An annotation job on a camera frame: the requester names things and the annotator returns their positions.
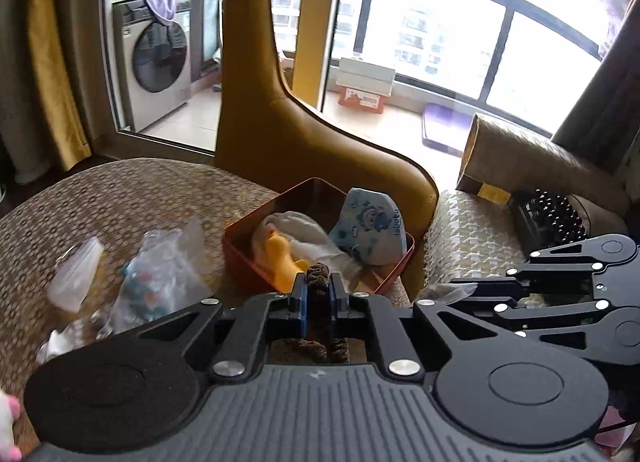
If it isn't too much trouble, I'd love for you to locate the black beaded massager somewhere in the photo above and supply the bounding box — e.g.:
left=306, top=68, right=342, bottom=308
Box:
left=510, top=189, right=589, bottom=249

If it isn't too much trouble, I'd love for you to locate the red tin box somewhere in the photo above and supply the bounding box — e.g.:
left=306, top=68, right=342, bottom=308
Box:
left=222, top=177, right=416, bottom=295

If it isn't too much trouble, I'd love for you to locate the white washing machine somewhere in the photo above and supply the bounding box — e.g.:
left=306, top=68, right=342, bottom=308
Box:
left=112, top=0, right=193, bottom=133

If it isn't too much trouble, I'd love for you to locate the purple floor mat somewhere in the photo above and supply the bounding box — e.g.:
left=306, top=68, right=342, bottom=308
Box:
left=421, top=102, right=477, bottom=154

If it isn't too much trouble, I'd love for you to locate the red printed box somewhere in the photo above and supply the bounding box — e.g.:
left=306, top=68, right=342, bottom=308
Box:
left=339, top=87, right=388, bottom=114

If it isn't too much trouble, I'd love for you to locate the houndstooth seat cushion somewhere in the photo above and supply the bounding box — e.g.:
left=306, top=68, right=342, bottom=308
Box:
left=424, top=189, right=532, bottom=289

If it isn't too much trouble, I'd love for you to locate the white translucent plastic bag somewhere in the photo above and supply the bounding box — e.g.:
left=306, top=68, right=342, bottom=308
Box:
left=47, top=237, right=104, bottom=314

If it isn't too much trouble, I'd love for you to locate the yellow leather giraffe statue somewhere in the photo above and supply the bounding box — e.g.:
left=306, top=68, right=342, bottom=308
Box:
left=215, top=0, right=438, bottom=243

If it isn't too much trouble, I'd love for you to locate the clear plastic bag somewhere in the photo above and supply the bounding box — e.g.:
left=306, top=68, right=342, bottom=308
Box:
left=109, top=219, right=212, bottom=339

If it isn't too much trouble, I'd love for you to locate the white sachet packet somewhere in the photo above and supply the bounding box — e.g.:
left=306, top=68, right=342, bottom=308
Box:
left=36, top=331, right=77, bottom=364

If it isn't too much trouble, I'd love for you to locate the brown chair back cushion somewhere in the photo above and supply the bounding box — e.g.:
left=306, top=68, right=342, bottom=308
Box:
left=457, top=112, right=631, bottom=213

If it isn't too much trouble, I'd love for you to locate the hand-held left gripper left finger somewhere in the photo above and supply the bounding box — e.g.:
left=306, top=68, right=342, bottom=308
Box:
left=115, top=273, right=309, bottom=384

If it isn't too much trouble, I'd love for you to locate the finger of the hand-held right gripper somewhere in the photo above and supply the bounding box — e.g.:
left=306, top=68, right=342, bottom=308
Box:
left=447, top=235, right=608, bottom=303
left=492, top=299, right=621, bottom=363

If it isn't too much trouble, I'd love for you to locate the white storage box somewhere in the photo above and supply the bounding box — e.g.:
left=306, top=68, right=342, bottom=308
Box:
left=337, top=57, right=397, bottom=96

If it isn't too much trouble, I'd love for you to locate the blue printed face mask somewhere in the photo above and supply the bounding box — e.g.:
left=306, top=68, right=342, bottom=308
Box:
left=330, top=187, right=407, bottom=264

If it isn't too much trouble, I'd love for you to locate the white bunny plush toy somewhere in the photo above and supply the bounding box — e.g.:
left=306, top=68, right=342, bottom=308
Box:
left=0, top=387, right=23, bottom=460

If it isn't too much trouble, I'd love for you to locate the grey curtain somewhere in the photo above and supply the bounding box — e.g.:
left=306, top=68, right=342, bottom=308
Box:
left=552, top=0, right=640, bottom=178

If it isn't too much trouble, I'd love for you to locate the yellow curtain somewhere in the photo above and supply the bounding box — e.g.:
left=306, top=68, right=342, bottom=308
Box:
left=27, top=0, right=92, bottom=169

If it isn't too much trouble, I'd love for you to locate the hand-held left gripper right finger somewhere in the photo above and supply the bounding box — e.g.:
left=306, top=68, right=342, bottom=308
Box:
left=328, top=273, right=506, bottom=384

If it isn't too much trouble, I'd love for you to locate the brown fuzzy scrunchie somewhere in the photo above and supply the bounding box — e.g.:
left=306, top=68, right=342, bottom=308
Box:
left=294, top=263, right=352, bottom=364

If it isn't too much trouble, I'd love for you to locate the white soft cloth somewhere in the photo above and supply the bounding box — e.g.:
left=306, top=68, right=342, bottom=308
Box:
left=251, top=211, right=352, bottom=274

